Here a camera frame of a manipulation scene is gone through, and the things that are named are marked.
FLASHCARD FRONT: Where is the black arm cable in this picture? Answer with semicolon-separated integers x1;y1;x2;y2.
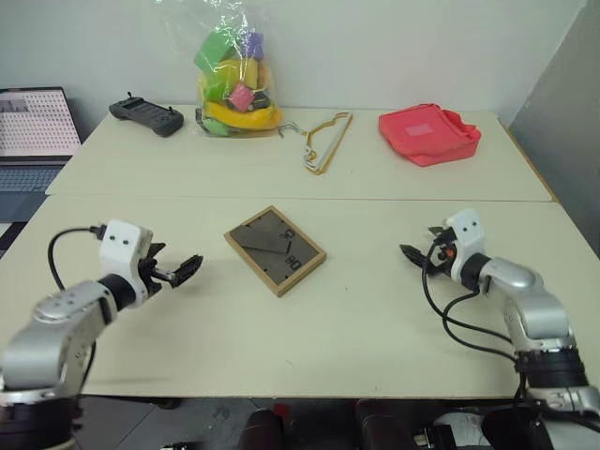
48;225;107;293
420;241;522;372

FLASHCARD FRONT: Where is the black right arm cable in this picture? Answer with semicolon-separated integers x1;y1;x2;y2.
420;241;522;372

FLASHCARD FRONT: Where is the dark maroon rounded shape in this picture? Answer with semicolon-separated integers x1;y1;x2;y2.
238;406;286;450

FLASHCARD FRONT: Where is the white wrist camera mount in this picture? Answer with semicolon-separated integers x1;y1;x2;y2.
97;218;156;306
442;208;487;282

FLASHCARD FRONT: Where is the open laptop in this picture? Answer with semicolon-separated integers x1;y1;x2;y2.
0;85;83;197

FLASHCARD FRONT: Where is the yellow foam block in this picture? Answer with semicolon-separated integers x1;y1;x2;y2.
218;56;262;91

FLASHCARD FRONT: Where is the yellow wire hanger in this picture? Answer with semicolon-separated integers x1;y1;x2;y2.
278;111;354;176

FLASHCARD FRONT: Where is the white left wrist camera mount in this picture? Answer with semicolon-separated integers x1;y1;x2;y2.
97;218;156;306

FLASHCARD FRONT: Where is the wooden framed square clock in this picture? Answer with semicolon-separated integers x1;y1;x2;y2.
223;204;328;299

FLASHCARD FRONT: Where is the red cloth bag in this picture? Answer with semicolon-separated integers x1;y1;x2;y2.
377;103;483;169

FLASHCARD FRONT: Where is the purple foam block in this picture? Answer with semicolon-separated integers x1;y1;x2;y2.
243;31;269;63

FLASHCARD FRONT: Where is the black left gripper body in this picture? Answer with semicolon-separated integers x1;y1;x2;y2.
138;255;176;298

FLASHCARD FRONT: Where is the yellow toy banana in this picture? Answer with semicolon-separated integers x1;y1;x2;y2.
202;99;285;131

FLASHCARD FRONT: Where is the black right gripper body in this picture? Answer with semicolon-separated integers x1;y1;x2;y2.
423;229;458;279

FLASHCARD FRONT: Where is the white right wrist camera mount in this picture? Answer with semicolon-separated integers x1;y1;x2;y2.
442;208;487;282

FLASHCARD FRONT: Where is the green foam block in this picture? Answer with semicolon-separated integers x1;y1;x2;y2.
194;31;236;77

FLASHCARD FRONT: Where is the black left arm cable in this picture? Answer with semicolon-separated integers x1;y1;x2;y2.
48;225;107;293

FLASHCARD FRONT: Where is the pink foam cube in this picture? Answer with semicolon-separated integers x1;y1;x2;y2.
228;83;255;113

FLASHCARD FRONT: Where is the clear plastic bag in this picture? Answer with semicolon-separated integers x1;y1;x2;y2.
192;10;286;139

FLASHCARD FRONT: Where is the black handheld controller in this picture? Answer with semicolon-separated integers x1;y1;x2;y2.
108;91;185;141

